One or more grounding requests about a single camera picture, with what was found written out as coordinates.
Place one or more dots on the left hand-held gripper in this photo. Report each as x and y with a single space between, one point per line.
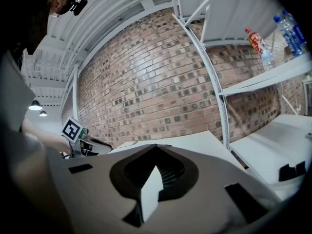
72 130

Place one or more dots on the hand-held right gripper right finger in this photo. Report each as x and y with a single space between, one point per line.
209 203

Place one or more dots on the person's left forearm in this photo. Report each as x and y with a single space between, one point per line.
46 135

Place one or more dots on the small beige box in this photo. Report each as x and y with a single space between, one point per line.
288 50

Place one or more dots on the white metal post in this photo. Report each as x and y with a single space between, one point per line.
75 94

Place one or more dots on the black holder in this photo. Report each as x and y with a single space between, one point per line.
291 172

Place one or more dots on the person's grey shirt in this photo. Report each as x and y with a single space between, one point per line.
12 94

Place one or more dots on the blue label water bottle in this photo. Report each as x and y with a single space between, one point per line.
287 35
298 30

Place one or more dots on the red label drink bottle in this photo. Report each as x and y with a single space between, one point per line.
259 45

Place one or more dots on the person's head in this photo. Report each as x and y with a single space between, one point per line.
58 1

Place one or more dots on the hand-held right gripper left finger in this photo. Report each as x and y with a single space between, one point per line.
92 194

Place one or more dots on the black pendant lamp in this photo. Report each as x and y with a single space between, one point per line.
35 105
43 113

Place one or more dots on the black head camera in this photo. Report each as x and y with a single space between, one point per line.
80 5

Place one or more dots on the white metal shelf rack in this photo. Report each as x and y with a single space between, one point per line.
212 69

